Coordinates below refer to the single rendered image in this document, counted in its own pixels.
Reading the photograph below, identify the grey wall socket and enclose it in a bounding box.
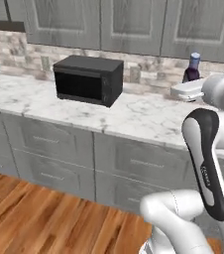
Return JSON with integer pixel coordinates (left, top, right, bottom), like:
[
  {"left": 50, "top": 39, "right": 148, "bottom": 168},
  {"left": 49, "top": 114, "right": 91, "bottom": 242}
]
[
  {"left": 129, "top": 65, "right": 142, "bottom": 84},
  {"left": 40, "top": 56, "right": 52, "bottom": 72}
]

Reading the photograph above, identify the dark bottle with blue cap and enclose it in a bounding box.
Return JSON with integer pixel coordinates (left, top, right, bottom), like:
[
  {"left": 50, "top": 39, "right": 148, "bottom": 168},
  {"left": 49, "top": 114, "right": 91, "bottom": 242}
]
[{"left": 181, "top": 52, "right": 203, "bottom": 84}]

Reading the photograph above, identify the black microwave oven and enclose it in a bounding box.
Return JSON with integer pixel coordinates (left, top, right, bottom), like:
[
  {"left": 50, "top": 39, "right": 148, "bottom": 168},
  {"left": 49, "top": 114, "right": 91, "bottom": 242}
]
[{"left": 53, "top": 55, "right": 125, "bottom": 108}]

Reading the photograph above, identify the dark range hood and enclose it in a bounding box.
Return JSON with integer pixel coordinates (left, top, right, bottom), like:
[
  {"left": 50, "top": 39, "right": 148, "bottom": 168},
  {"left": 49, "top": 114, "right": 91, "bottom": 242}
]
[{"left": 0, "top": 19, "right": 27, "bottom": 34}]

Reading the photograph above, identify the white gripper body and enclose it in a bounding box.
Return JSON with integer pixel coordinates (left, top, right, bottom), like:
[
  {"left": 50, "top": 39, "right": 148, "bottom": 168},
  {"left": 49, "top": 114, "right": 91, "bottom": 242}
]
[{"left": 169, "top": 79, "right": 207, "bottom": 103}]

